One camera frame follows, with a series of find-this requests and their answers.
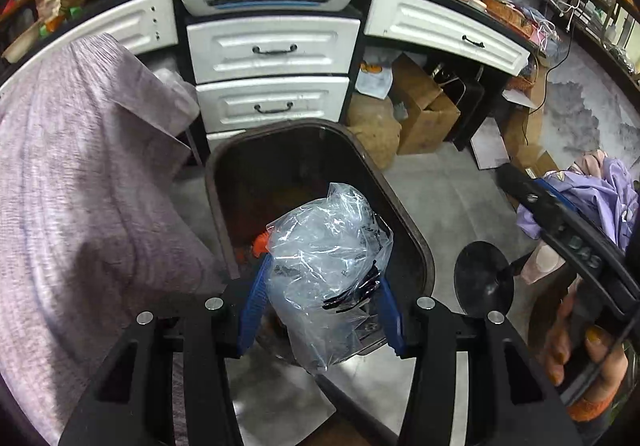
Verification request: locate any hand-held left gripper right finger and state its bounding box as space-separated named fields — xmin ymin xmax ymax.
xmin=372 ymin=271 xmax=583 ymax=446

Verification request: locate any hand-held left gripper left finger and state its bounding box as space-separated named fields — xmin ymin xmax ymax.
xmin=59 ymin=253 xmax=273 ymax=446

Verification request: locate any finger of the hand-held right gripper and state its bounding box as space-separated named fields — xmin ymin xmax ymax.
xmin=497 ymin=162 xmax=572 ymax=243
xmin=534 ymin=175 xmax=572 ymax=213

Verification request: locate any clear plastic bag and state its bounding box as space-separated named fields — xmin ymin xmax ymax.
xmin=265 ymin=182 xmax=394 ymax=374

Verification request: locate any brown trash bin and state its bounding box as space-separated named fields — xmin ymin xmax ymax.
xmin=204 ymin=120 xmax=437 ymax=367

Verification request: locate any person's right hand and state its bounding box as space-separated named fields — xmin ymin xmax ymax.
xmin=542 ymin=291 xmax=630 ymax=407

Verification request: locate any white paper sheet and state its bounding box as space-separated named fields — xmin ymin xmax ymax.
xmin=470 ymin=118 xmax=511 ymax=170

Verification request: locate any black round disc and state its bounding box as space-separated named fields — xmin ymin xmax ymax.
xmin=453 ymin=241 xmax=531 ymax=319

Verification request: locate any brown cardboard box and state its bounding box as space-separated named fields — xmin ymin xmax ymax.
xmin=391 ymin=53 xmax=461 ymax=155

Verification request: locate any brown paper sack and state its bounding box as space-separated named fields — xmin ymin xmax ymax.
xmin=347 ymin=93 xmax=402 ymax=169

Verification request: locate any carved wooden box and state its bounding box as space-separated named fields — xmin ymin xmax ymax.
xmin=482 ymin=0 xmax=521 ymax=21

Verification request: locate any wide white drawer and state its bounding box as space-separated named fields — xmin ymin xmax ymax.
xmin=364 ymin=0 xmax=531 ymax=75

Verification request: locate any white bag with orange print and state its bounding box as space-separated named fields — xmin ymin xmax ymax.
xmin=357 ymin=62 xmax=393 ymax=99

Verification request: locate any purple striped tablecloth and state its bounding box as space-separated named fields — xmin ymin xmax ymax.
xmin=0 ymin=33 xmax=236 ymax=446

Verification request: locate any white drawer cabinet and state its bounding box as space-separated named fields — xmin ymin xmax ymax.
xmin=0 ymin=0 xmax=179 ymax=91

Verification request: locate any white drawer with handle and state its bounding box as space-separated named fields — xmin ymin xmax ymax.
xmin=186 ymin=17 xmax=361 ymax=84
xmin=196 ymin=76 xmax=350 ymax=131

